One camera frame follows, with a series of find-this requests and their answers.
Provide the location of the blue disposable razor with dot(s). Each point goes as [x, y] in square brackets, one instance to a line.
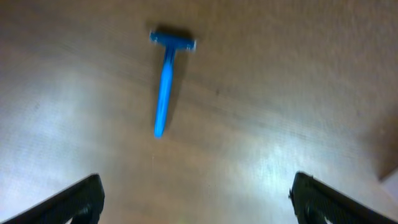
[173, 42]

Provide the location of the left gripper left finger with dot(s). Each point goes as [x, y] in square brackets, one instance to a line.
[82, 202]

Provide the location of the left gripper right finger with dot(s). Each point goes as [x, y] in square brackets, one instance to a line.
[315, 202]

